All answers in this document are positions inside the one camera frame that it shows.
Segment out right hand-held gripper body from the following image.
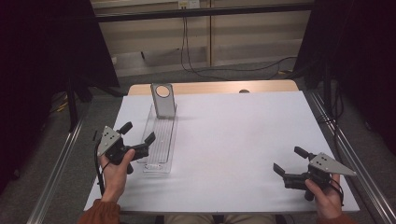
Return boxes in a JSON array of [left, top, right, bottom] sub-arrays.
[[282, 152, 358, 202]]

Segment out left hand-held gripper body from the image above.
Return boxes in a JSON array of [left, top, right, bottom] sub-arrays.
[[96, 125, 150, 175]]

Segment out clear plastic tray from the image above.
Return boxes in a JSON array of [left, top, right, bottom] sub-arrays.
[[136, 104, 179, 175]]

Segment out person's right hand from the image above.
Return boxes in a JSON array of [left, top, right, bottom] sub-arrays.
[[304, 173, 344, 220]]

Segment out person's left hand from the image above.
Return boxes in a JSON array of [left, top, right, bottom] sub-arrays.
[[98, 148, 136, 203]]

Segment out white table sheet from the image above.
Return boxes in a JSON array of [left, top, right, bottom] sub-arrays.
[[83, 91, 361, 215]]

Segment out person's legs in beige trousers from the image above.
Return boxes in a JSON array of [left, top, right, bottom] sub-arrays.
[[163, 214, 278, 224]]

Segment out wooden table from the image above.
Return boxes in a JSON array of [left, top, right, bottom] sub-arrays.
[[128, 79, 300, 96]]

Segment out black curtain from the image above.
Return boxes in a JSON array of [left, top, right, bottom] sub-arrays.
[[0, 0, 120, 190], [292, 0, 396, 157]]

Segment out black horizontal bar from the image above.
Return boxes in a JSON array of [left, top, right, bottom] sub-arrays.
[[94, 3, 314, 23]]

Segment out right hand-held gripper black cable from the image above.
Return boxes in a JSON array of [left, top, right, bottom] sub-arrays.
[[329, 178, 346, 207]]

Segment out hand-held gripper black cable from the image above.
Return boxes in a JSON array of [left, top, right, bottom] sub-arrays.
[[92, 139, 106, 197], [329, 178, 346, 207]]

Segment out left hand-held gripper black cable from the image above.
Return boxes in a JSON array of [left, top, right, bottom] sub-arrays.
[[92, 139, 106, 197]]

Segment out metal floor rail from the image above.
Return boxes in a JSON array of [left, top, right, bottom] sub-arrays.
[[26, 119, 84, 224], [306, 89, 396, 224]]

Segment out black stand with cables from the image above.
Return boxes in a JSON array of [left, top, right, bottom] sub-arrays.
[[318, 59, 345, 129]]

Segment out yellow cable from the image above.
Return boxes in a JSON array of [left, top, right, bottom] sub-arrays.
[[55, 94, 69, 114]]

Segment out black wall socket cable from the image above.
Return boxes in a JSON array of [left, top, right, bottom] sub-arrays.
[[180, 15, 297, 81]]

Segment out white wall socket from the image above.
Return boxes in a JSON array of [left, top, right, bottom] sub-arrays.
[[177, 0, 201, 9]]

